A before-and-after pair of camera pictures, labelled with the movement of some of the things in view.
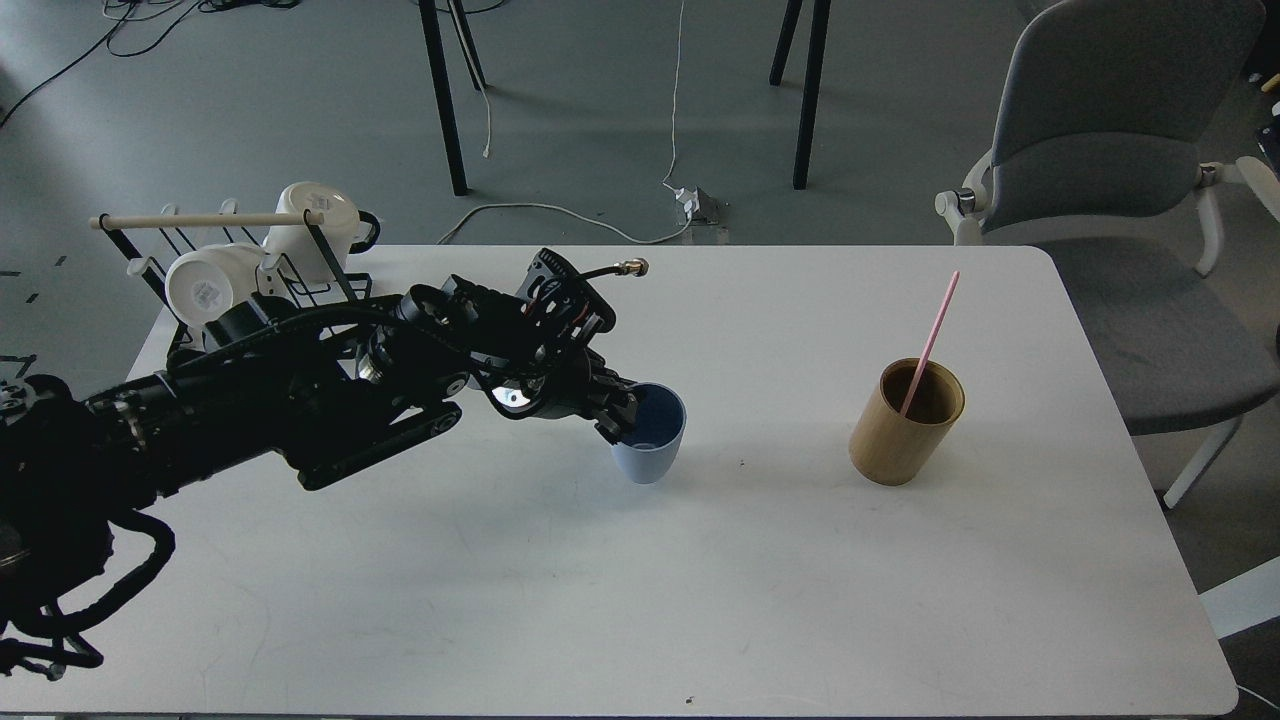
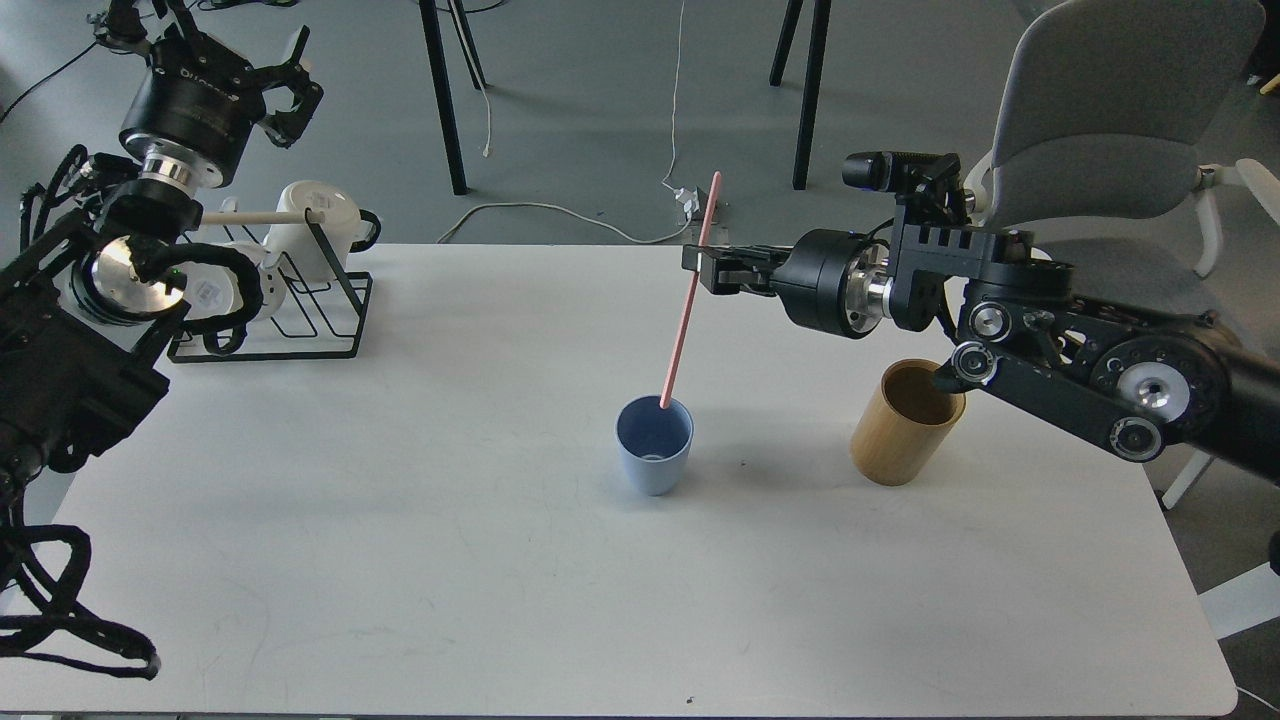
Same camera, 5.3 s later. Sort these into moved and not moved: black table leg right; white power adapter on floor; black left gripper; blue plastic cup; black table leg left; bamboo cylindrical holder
Moved: black left gripper; blue plastic cup
Not moved: black table leg left; black table leg right; bamboo cylindrical holder; white power adapter on floor
